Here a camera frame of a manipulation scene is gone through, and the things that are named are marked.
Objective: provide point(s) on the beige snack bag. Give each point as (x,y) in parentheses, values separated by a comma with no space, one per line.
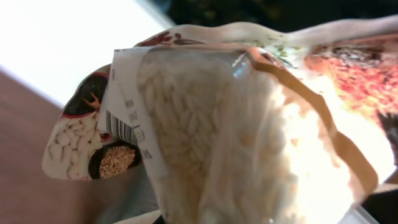
(241,123)

